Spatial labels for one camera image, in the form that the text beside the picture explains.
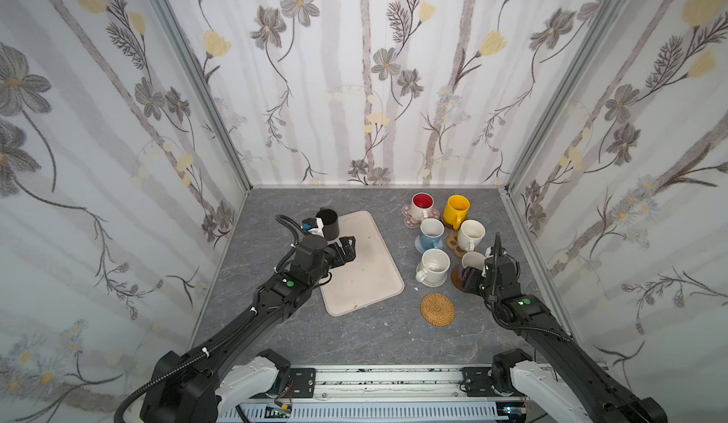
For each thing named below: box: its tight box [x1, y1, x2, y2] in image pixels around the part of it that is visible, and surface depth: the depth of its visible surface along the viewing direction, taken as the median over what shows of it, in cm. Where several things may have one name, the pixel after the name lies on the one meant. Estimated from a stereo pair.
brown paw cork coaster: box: [446, 230, 468, 258], surface depth 104 cm
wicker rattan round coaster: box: [419, 292, 456, 328], surface depth 90 cm
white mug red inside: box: [408, 191, 436, 221], surface depth 107 cm
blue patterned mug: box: [419, 217, 445, 250], surface depth 97 cm
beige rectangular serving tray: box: [319, 210, 405, 317], surface depth 94 cm
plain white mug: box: [456, 219, 487, 253], surface depth 97 cm
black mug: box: [315, 208, 340, 241], surface depth 103 cm
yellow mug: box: [443, 194, 472, 231], surface depth 104 cm
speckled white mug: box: [415, 247, 452, 284], surface depth 90 cm
